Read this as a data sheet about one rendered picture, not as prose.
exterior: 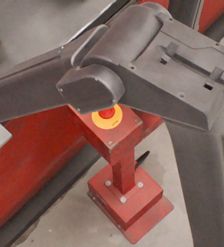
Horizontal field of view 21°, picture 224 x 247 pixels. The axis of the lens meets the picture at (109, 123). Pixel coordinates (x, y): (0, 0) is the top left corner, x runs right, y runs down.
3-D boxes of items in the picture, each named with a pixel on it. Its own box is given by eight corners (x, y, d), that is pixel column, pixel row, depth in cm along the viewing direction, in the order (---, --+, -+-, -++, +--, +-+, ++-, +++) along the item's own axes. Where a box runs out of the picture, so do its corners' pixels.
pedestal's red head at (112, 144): (111, 167, 147) (108, 140, 130) (70, 123, 152) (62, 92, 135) (170, 117, 151) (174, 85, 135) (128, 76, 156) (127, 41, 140)
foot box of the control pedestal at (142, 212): (133, 245, 205) (133, 237, 194) (86, 193, 213) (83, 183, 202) (175, 208, 209) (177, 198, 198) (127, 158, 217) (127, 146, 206)
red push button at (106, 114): (106, 127, 139) (105, 121, 135) (95, 115, 140) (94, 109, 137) (118, 116, 140) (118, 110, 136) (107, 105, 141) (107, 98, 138)
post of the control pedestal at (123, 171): (123, 195, 200) (119, 134, 150) (112, 183, 201) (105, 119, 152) (135, 184, 201) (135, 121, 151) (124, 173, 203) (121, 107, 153)
